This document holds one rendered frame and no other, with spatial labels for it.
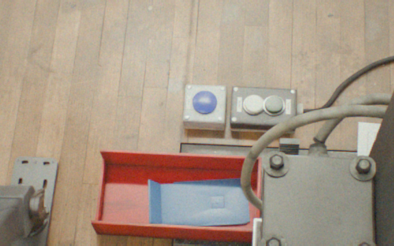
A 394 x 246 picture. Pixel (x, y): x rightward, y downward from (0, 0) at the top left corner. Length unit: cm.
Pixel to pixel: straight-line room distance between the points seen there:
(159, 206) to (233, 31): 34
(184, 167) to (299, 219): 67
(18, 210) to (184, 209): 28
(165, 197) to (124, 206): 6
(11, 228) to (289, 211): 56
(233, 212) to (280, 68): 27
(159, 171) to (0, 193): 27
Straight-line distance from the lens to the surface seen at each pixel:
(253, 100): 135
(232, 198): 132
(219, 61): 142
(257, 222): 106
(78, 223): 134
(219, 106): 135
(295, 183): 69
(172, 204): 132
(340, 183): 69
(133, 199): 133
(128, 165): 135
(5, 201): 119
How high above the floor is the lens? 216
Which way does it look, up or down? 66 degrees down
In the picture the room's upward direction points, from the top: 6 degrees counter-clockwise
